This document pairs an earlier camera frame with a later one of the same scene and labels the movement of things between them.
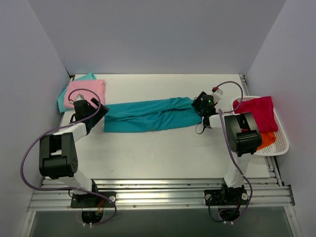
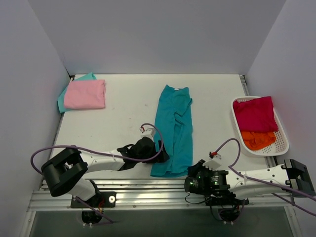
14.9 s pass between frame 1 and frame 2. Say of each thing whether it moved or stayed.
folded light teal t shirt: stayed
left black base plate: stayed
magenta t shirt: stayed
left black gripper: moved
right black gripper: moved
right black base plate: stayed
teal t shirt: moved
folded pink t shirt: stayed
